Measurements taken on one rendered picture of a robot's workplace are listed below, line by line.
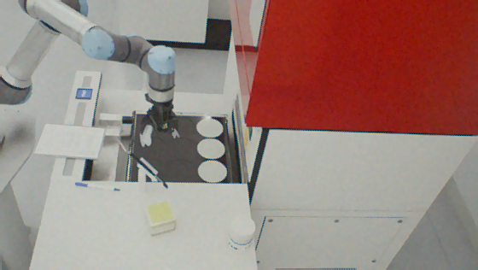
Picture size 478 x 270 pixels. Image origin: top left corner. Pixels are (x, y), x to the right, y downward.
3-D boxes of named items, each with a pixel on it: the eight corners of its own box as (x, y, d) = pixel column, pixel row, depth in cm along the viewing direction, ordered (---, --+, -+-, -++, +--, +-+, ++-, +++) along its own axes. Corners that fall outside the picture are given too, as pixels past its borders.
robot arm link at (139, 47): (114, 26, 134) (138, 44, 130) (142, 33, 144) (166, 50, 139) (104, 51, 137) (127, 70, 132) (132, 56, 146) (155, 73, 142)
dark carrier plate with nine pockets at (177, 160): (224, 118, 188) (225, 116, 188) (231, 186, 165) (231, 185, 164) (136, 114, 183) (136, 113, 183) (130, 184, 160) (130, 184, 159)
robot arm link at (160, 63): (162, 39, 135) (183, 54, 132) (162, 71, 143) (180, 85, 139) (140, 49, 131) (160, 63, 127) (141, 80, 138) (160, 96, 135)
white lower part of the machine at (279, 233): (324, 179, 293) (368, 73, 235) (359, 308, 236) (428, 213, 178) (210, 177, 282) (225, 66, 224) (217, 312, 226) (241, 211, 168)
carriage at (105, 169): (122, 123, 185) (122, 118, 183) (113, 199, 160) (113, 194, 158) (101, 122, 184) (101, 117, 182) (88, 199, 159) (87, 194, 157)
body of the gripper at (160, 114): (155, 138, 145) (155, 108, 137) (145, 120, 150) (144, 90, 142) (178, 132, 149) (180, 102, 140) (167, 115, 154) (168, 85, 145)
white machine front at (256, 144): (231, 67, 224) (243, -12, 196) (248, 209, 168) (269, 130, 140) (225, 66, 224) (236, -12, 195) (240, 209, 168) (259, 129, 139)
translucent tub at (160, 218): (168, 212, 146) (168, 198, 141) (175, 231, 141) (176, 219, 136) (143, 218, 143) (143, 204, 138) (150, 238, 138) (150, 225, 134)
